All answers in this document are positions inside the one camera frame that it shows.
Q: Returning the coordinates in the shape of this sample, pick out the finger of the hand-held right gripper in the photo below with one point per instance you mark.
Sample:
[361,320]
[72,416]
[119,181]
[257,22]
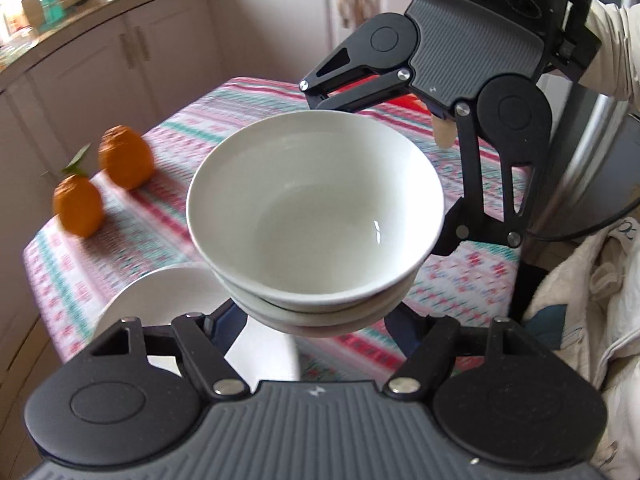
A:
[472,185]
[350,91]

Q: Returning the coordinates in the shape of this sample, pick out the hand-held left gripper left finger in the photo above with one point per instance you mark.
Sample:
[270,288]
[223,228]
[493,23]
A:
[227,327]

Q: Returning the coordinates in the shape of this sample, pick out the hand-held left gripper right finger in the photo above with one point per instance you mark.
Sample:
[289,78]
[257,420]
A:
[407,332]

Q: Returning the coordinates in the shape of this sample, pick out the white bowl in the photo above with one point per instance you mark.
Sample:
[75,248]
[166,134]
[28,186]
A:
[234,291]
[320,328]
[310,210]

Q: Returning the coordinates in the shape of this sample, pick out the white floral plate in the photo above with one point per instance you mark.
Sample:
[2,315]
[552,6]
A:
[165,300]

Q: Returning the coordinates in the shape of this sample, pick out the person's right forearm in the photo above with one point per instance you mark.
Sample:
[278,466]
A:
[615,45]

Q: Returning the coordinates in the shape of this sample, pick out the person's right hand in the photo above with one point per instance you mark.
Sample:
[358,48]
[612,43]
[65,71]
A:
[443,132]

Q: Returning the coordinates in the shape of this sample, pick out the red printed box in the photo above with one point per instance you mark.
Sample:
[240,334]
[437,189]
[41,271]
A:
[407,103]

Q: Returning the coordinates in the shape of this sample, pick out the patterned tablecloth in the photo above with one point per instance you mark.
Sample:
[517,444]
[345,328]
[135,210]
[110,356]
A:
[150,220]

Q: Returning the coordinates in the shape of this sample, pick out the person's white jacket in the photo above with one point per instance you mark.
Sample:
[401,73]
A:
[585,350]

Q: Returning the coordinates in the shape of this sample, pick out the orange with green leaf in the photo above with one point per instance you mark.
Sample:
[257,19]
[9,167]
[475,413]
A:
[77,205]

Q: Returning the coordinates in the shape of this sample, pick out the teal water bottle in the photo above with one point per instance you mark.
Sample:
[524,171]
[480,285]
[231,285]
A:
[51,7]

